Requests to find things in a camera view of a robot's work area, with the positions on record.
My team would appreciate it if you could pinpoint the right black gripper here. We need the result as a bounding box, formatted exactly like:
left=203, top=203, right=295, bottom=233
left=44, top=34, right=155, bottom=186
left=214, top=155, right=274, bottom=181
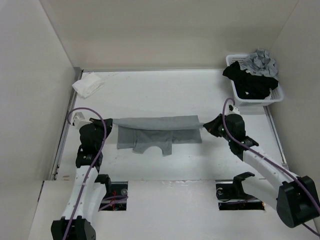
left=203, top=113, right=233, bottom=142

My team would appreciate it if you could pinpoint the crumpled grey tank top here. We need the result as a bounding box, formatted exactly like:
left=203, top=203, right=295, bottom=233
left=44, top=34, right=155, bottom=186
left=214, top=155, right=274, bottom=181
left=240, top=48, right=278, bottom=78

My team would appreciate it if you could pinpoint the folded white tank top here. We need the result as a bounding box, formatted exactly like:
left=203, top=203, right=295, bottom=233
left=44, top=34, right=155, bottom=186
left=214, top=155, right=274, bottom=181
left=72, top=72, right=105, bottom=99

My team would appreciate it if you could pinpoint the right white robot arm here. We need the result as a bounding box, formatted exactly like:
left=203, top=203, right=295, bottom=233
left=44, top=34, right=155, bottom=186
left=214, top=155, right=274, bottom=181
left=203, top=113, right=320, bottom=228

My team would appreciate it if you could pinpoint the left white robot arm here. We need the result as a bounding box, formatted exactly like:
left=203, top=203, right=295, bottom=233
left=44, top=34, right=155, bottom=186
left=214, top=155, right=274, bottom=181
left=50, top=118, right=113, bottom=240

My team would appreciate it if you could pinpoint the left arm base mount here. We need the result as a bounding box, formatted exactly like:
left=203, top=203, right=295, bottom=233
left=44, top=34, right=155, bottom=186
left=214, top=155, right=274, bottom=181
left=99, top=181, right=129, bottom=212

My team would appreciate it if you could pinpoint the black tank top in basket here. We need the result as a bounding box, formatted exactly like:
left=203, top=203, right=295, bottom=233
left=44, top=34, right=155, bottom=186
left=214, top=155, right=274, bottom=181
left=222, top=61, right=279, bottom=100

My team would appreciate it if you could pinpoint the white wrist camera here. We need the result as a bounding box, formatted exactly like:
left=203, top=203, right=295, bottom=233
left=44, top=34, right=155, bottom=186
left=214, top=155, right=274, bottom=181
left=228, top=104, right=241, bottom=115
left=72, top=112, right=91, bottom=130

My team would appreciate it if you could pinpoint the white plastic laundry basket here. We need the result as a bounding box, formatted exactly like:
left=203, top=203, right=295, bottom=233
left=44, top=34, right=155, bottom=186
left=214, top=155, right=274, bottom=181
left=222, top=53, right=284, bottom=107

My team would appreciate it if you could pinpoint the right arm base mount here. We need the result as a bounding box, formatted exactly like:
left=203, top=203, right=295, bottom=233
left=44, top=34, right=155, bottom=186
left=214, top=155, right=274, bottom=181
left=215, top=172, right=265, bottom=211

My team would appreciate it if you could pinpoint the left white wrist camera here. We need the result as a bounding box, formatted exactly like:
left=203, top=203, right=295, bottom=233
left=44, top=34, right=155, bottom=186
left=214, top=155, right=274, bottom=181
left=72, top=112, right=91, bottom=130

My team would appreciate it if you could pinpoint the grey tank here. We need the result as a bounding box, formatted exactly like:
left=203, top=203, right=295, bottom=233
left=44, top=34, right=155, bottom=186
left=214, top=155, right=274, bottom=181
left=240, top=48, right=278, bottom=78
left=113, top=115, right=203, bottom=156

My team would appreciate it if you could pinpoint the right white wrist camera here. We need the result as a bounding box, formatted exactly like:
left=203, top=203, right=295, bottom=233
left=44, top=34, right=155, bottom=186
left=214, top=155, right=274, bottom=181
left=228, top=104, right=241, bottom=115

